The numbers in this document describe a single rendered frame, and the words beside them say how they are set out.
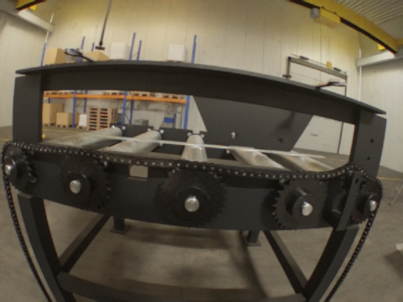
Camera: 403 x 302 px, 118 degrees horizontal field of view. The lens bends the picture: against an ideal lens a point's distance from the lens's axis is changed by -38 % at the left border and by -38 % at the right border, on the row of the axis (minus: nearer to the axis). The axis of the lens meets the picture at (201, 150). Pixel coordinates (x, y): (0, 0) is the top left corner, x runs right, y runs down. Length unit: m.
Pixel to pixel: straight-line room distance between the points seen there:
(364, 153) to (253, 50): 9.93
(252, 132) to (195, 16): 10.41
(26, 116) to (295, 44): 11.49
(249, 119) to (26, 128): 0.70
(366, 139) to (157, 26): 10.51
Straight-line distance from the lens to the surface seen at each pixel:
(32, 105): 0.71
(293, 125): 0.56
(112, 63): 0.48
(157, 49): 10.26
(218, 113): 0.50
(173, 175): 0.46
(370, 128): 0.75
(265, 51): 10.68
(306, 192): 0.53
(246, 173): 0.46
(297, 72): 11.08
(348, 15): 9.59
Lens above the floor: 1.06
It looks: 11 degrees down
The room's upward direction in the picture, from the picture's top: 6 degrees clockwise
